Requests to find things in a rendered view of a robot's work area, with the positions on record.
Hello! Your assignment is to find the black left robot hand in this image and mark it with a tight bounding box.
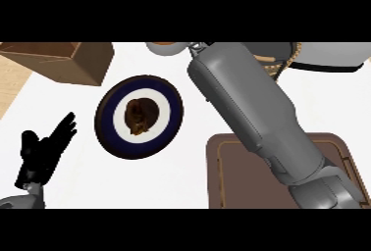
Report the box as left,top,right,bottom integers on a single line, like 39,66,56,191
13,111,78,191

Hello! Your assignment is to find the brown rectangular tray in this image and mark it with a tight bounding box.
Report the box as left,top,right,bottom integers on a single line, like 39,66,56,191
206,131,371,210

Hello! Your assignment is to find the tan wicker basket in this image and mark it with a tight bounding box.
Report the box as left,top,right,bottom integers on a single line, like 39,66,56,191
245,41,305,81

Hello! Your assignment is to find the blue and white round plate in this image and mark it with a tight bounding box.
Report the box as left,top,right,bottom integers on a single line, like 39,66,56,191
93,74,186,161

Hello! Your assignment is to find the brown lumpy food item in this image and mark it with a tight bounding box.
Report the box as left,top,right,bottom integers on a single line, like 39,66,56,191
123,96,163,137

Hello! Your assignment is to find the brown wooden open box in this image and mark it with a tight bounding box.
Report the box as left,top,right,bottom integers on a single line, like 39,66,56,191
0,41,115,87

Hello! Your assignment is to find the pale grey rounded object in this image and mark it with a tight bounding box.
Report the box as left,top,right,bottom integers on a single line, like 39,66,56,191
145,41,191,57

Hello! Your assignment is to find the grey appliance with black band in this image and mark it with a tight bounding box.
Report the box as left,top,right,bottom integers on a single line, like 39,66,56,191
288,41,371,74

